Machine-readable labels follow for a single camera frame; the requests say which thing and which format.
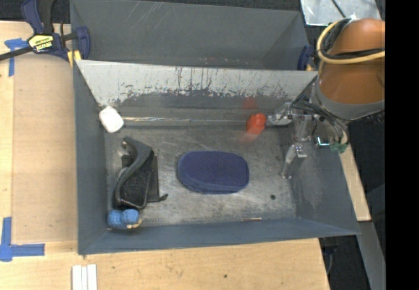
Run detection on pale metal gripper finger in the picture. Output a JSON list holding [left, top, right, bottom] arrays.
[[267, 102, 294, 126], [280, 144, 308, 180]]

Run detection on small orange bottle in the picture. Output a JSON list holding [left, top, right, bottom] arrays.
[[246, 113, 268, 136]]

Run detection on dark blue oval sponge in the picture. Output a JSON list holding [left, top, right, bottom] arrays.
[[177, 150, 251, 195]]

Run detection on grey metal bin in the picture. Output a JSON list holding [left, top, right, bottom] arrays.
[[68, 0, 362, 256]]

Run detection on white rounded box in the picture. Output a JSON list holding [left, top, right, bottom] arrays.
[[98, 105, 126, 134]]

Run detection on blue toy animal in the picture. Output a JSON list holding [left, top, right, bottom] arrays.
[[106, 208, 143, 230]]

